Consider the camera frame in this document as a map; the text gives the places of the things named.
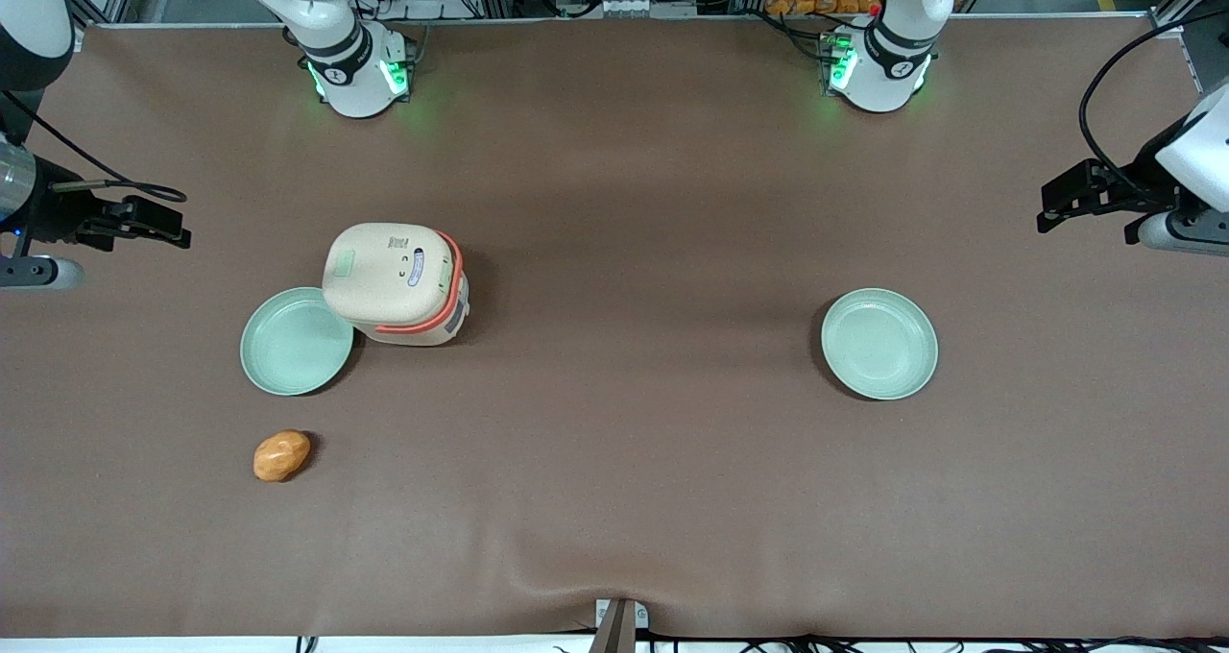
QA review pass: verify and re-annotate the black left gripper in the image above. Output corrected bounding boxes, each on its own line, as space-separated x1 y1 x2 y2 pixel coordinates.
1036 158 1180 234

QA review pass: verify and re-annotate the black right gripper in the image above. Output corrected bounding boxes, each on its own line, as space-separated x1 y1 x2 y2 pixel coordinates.
19 158 192 251

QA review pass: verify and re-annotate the beige rice cooker orange trim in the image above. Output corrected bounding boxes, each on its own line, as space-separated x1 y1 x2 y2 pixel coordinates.
322 223 471 348

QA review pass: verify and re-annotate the pale green plate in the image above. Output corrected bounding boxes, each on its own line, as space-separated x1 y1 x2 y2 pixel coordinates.
820 288 939 401
239 287 355 397

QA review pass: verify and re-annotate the orange bread roll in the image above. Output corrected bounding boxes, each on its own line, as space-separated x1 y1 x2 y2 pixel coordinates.
253 429 312 483

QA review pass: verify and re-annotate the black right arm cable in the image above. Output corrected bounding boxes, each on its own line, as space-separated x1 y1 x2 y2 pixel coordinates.
0 90 189 205

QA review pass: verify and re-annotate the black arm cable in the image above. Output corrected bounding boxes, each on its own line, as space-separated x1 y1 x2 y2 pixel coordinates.
0 90 189 205
1078 8 1229 205

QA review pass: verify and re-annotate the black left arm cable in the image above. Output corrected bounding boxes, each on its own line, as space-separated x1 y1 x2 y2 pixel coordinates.
1078 8 1229 205

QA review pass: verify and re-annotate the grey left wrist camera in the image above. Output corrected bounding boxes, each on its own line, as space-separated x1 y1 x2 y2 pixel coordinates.
1124 209 1229 257

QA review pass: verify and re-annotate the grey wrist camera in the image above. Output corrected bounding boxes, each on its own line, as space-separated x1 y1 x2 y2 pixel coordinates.
1124 209 1229 257
0 254 85 292

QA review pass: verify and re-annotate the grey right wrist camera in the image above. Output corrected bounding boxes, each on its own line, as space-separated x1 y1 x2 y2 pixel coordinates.
0 254 85 292

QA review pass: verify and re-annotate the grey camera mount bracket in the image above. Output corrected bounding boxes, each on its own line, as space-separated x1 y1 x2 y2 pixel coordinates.
588 597 650 653

